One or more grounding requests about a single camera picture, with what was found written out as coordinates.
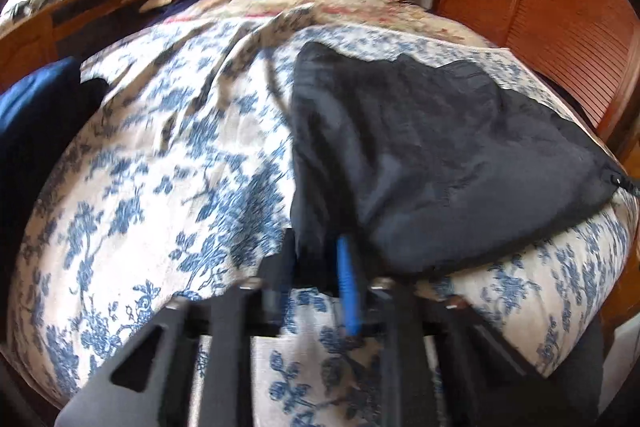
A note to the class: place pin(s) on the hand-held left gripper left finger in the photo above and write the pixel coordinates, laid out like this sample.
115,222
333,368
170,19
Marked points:
277,277

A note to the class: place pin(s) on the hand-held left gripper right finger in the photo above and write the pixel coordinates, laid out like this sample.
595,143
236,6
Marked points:
349,287

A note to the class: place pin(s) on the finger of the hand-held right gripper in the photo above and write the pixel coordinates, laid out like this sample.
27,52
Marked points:
627,186

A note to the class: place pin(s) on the black jacket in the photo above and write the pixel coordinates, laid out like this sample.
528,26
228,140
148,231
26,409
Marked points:
430,147

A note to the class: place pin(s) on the blue floral bed sheet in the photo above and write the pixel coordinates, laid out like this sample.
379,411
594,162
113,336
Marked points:
175,167

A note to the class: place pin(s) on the person's dark clothing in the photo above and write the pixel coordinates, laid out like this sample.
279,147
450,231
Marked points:
575,387

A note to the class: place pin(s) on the folded black garment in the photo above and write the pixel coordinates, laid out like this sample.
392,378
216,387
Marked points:
30,187

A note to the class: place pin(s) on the pink floral quilt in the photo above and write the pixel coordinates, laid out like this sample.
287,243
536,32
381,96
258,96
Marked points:
340,2

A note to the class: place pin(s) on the folded blue garment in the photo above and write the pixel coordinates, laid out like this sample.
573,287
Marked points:
35,117

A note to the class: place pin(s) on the white papers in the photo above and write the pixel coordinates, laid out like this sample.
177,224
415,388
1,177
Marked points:
157,2

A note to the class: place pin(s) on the wooden desk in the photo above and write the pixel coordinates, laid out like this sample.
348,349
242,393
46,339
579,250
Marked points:
65,22

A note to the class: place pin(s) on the black desk gadget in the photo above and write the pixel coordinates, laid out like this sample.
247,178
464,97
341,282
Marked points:
37,2

